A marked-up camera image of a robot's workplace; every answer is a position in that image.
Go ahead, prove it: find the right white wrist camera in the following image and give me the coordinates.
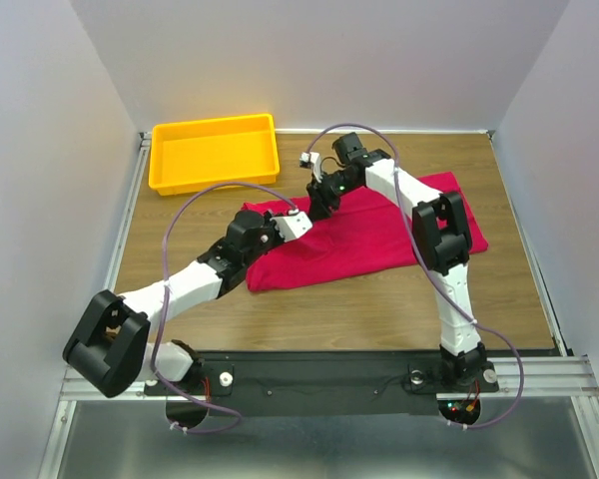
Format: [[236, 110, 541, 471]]
[[299, 151, 323, 183]]

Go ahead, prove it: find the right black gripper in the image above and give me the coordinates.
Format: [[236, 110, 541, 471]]
[[306, 169, 360, 224]]

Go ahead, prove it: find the yellow plastic tray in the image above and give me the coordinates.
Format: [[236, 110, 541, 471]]
[[148, 113, 281, 196]]

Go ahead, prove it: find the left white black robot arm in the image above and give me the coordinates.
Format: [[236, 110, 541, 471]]
[[62, 210, 311, 398]]

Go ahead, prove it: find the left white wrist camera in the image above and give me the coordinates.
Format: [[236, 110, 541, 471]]
[[272, 210, 312, 242]]

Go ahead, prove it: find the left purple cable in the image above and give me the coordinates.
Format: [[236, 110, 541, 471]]
[[149, 182, 244, 434]]

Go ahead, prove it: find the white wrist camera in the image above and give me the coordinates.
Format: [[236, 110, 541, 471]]
[[272, 210, 312, 242], [299, 151, 323, 183]]

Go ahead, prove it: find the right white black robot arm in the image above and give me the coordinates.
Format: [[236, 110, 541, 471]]
[[299, 133, 487, 389]]

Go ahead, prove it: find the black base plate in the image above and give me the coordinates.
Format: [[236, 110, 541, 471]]
[[145, 350, 499, 430]]

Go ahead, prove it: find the red t shirt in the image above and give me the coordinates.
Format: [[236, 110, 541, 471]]
[[242, 171, 490, 292]]

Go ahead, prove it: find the aluminium frame rail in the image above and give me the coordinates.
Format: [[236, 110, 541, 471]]
[[38, 132, 152, 478]]

